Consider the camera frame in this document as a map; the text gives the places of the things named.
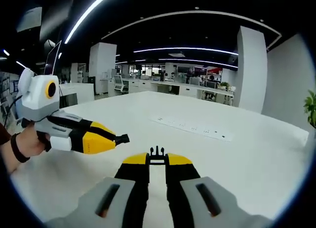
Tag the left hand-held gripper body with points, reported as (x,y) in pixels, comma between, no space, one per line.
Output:
(37,99)

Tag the dark wrist band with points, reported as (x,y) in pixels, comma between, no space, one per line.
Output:
(17,149)

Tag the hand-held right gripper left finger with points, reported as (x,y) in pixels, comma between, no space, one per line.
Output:
(98,210)

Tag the black buckle socket part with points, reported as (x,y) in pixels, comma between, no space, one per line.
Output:
(122,138)

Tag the thin computer monitor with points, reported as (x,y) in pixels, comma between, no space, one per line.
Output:
(53,57)

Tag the white office chair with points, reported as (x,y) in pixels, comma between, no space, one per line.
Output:
(119,83)

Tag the white flush power strip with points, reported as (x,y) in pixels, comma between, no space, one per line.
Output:
(192,128)

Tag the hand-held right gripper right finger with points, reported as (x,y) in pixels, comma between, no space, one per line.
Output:
(197,203)

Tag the long curved ceiling light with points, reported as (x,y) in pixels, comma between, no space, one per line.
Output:
(84,18)

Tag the black buckle pronged part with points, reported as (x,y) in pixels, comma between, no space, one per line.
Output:
(157,155)

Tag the green potted plant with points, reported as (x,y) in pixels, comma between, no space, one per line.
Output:
(311,109)

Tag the person's left hand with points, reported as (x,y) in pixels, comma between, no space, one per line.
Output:
(30,144)

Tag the row of white office desks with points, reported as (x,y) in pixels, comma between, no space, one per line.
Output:
(182,88)

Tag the white square column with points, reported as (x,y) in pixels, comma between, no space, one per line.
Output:
(253,70)
(102,67)

